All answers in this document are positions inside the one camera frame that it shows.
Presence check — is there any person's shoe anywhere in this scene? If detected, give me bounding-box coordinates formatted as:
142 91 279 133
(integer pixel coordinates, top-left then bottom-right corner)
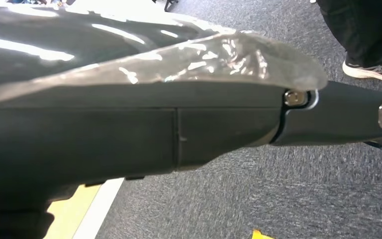
342 54 382 89

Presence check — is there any person's leg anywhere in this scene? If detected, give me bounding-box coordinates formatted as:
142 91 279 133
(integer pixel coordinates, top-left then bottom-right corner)
315 0 382 68

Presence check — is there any black stand leg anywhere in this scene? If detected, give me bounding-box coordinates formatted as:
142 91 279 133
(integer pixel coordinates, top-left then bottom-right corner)
163 0 180 12

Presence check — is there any clear plastic film wrap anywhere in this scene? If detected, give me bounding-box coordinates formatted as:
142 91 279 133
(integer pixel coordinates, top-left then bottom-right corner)
0 0 329 107

